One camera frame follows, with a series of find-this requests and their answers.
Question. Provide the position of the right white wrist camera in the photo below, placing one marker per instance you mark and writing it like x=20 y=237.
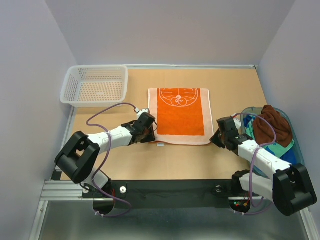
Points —
x=237 y=121

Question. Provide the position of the orange Doraemon towel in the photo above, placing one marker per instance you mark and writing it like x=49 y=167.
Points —
x=183 y=115

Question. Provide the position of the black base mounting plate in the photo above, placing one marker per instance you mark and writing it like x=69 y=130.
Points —
x=168 y=194

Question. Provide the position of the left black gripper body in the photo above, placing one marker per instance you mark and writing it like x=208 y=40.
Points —
x=149 y=135

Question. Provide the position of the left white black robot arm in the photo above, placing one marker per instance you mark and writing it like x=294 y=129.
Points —
x=78 y=156

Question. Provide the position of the blue towel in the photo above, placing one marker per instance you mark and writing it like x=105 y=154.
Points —
x=288 y=157

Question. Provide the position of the white perforated plastic basket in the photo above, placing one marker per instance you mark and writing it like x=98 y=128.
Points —
x=93 y=86

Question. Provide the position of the teal plastic tub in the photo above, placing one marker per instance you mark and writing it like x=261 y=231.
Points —
x=296 y=148

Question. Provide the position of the aluminium frame rail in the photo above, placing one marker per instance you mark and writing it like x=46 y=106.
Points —
x=56 y=190

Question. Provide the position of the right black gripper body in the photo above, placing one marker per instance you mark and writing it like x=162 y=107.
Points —
x=218 y=138

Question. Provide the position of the brown towel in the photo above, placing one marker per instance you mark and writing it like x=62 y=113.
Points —
x=263 y=133

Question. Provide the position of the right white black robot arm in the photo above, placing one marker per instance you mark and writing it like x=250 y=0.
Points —
x=288 y=186

